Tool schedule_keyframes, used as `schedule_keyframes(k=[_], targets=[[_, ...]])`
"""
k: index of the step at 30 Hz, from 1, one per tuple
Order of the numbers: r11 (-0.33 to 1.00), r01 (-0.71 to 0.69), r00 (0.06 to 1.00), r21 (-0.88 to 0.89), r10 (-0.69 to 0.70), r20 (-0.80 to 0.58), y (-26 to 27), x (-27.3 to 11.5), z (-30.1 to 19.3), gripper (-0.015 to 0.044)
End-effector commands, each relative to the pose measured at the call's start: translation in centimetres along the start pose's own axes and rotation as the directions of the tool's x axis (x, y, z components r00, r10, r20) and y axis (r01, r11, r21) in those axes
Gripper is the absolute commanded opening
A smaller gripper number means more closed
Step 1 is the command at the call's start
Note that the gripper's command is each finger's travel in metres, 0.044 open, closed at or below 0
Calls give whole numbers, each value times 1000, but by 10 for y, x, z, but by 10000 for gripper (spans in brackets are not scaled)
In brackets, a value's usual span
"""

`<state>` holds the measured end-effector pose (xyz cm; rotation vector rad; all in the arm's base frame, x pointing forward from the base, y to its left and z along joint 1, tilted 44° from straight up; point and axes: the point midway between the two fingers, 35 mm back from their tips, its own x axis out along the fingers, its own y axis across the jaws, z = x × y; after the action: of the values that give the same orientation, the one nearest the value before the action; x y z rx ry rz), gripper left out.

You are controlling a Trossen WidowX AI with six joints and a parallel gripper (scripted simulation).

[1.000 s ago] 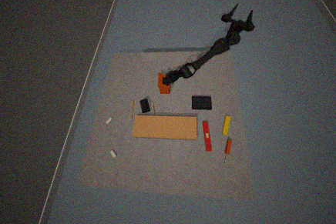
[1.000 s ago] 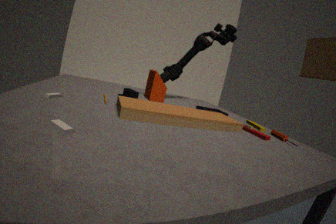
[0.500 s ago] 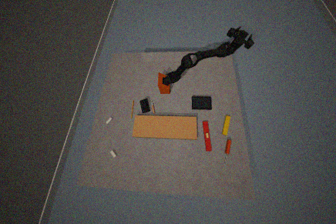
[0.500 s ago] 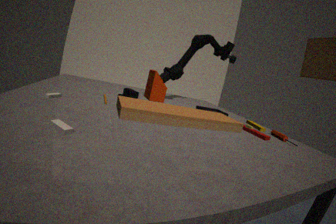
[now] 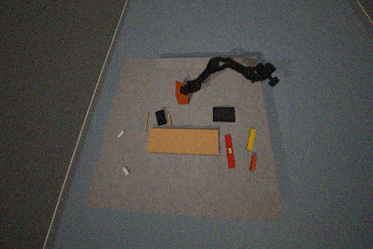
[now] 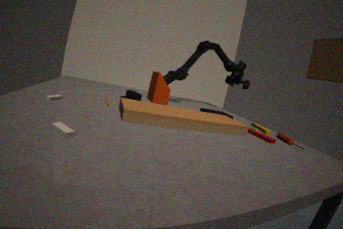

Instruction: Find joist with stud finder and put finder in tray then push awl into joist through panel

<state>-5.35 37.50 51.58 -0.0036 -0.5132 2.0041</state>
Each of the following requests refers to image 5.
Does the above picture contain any yellow flat bar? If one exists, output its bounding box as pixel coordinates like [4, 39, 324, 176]
[246, 128, 257, 151]

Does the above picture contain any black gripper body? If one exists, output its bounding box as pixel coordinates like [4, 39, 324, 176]
[255, 62, 280, 86]

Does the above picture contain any brown-handled awl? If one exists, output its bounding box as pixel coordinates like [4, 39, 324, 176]
[249, 156, 257, 184]

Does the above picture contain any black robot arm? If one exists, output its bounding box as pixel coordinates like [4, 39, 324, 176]
[181, 56, 276, 95]

